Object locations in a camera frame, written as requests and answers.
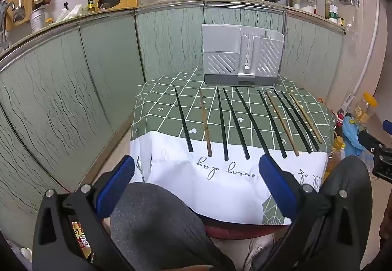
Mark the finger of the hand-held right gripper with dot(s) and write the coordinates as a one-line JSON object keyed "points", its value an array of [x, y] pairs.
{"points": [[370, 140], [388, 126]]}

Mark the green glass bottle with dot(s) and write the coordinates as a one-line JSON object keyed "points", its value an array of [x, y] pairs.
{"points": [[90, 4]]}

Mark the person's right hand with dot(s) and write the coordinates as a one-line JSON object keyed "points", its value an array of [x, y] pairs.
{"points": [[387, 228]]}

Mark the white pipe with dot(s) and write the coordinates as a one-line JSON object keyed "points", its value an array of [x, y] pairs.
{"points": [[374, 50]]}

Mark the person's left leg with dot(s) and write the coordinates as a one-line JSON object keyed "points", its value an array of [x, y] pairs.
{"points": [[159, 222]]}

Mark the red snack packet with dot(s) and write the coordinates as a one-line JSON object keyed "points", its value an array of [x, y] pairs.
{"points": [[80, 237]]}

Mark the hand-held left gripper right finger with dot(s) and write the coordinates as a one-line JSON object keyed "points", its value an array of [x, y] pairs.
{"points": [[277, 185]]}

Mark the white bottle green label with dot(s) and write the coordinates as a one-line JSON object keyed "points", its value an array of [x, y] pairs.
{"points": [[333, 14]]}

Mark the grey plastic utensil holder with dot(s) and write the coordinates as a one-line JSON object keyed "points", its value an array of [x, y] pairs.
{"points": [[220, 44]]}

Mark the yellow oil bottle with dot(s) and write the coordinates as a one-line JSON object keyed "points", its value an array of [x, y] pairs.
{"points": [[337, 148]]}

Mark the white squeeze bottle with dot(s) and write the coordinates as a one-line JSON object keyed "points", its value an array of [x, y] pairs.
{"points": [[320, 1]]}

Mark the green checked tablecloth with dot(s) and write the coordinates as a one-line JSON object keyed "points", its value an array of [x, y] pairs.
{"points": [[171, 99]]}

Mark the metal perforated canister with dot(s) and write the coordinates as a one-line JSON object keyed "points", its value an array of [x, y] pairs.
{"points": [[37, 20]]}

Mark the blue plastic toy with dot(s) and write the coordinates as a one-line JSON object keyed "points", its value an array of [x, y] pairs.
{"points": [[352, 136]]}

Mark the small clear jar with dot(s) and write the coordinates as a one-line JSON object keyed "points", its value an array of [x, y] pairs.
{"points": [[295, 1]]}

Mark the green glass kitchen cabinet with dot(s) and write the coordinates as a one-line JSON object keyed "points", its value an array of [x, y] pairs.
{"points": [[61, 90]]}

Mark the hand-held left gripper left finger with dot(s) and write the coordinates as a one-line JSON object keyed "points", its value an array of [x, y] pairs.
{"points": [[118, 185]]}

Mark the white folded paper pack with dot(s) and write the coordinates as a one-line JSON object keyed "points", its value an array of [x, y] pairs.
{"points": [[69, 14]]}

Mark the white shoe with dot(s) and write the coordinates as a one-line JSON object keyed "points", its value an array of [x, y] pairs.
{"points": [[257, 251]]}

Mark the large clear jar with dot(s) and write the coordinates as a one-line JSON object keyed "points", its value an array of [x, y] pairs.
{"points": [[307, 4]]}

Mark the red cap bottle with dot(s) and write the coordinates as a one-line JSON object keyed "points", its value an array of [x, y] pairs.
{"points": [[340, 118]]}

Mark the metal ladle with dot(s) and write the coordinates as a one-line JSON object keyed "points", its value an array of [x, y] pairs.
{"points": [[19, 15]]}

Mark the red round table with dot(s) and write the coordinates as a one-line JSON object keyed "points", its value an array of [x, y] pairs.
{"points": [[232, 231]]}

